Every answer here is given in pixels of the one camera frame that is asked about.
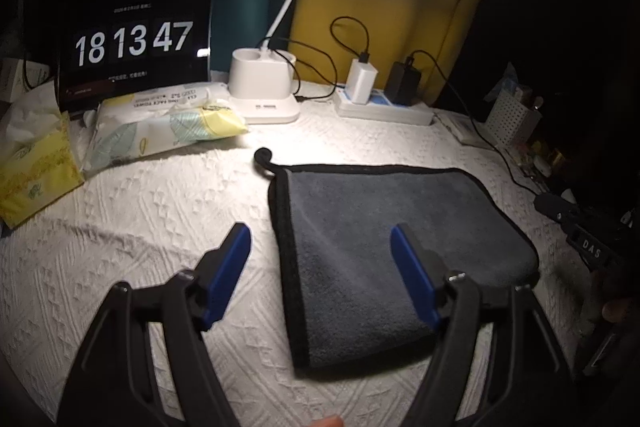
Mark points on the white power strip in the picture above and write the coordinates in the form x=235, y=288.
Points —
x=400, y=109

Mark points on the white charger plug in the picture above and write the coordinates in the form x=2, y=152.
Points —
x=361, y=79

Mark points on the blue packet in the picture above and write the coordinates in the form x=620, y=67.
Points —
x=505, y=82

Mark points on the wet wipes pack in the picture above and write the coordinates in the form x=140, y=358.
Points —
x=155, y=122

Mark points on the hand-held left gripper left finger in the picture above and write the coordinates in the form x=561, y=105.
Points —
x=227, y=277

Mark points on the white cardboard box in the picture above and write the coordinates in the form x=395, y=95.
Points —
x=17, y=79

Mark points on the person's right hand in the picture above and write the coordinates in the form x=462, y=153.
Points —
x=620, y=307

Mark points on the yellow tissue pack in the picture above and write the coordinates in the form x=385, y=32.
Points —
x=35, y=167

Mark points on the grey towel with black edge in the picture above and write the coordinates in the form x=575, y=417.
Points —
x=360, y=227

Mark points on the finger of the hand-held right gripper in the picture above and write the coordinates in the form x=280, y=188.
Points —
x=552, y=205

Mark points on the white textured tablecloth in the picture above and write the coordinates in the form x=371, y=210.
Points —
x=150, y=217

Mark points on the white perforated container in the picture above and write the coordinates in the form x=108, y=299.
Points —
x=512, y=117

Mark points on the yellow curtain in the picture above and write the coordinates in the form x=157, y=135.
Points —
x=380, y=12

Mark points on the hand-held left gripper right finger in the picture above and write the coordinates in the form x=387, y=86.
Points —
x=412, y=272

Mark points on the black power adapter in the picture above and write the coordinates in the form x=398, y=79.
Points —
x=402, y=82

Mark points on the white desk lamp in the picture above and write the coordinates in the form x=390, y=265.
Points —
x=260, y=82

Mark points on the tablet with clock display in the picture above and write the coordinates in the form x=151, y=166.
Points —
x=135, y=42

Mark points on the flat white box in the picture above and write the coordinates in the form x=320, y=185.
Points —
x=465, y=129

